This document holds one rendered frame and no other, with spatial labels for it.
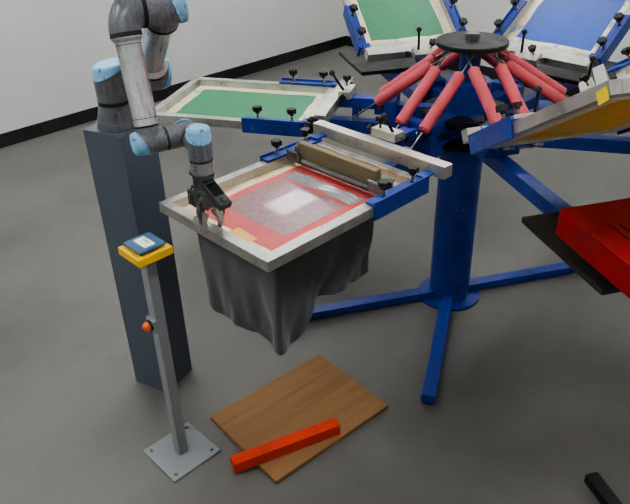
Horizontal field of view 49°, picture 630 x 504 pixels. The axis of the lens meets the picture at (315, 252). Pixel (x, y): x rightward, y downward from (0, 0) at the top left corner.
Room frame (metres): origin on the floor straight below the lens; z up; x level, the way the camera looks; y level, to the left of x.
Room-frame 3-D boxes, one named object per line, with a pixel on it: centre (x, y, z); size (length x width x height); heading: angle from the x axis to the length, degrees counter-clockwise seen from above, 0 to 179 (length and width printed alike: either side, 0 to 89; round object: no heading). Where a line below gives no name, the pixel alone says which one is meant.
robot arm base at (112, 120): (2.38, 0.70, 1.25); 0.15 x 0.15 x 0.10
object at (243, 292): (2.02, 0.27, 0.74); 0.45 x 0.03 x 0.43; 44
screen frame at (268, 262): (2.23, 0.06, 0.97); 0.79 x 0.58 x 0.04; 134
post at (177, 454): (1.92, 0.55, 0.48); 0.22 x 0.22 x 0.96; 44
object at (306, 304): (2.04, -0.04, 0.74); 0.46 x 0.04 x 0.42; 134
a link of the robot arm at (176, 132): (2.06, 0.41, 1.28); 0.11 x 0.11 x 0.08; 27
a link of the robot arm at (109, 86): (2.38, 0.70, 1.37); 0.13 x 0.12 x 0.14; 117
